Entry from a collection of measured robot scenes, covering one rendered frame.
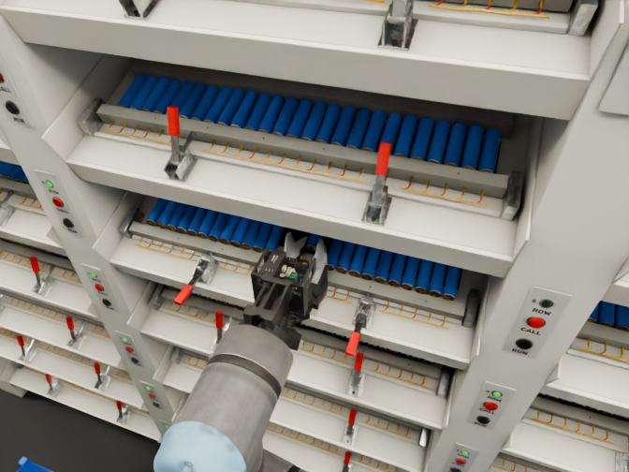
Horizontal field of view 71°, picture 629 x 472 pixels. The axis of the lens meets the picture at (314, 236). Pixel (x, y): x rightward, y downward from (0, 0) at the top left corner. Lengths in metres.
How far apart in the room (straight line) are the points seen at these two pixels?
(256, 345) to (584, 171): 0.36
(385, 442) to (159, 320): 0.53
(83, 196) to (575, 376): 0.75
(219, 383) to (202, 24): 0.36
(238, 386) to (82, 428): 1.31
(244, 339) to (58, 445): 1.31
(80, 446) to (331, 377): 1.07
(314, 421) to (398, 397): 0.25
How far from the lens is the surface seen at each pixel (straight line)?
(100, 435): 1.72
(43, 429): 1.82
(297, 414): 1.04
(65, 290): 1.11
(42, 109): 0.70
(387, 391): 0.84
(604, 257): 0.52
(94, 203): 0.78
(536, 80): 0.42
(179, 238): 0.77
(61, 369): 1.51
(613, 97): 0.43
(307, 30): 0.45
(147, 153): 0.67
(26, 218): 0.99
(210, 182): 0.60
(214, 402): 0.48
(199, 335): 0.92
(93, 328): 1.27
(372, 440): 1.02
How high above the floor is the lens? 1.44
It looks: 42 degrees down
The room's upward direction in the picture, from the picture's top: straight up
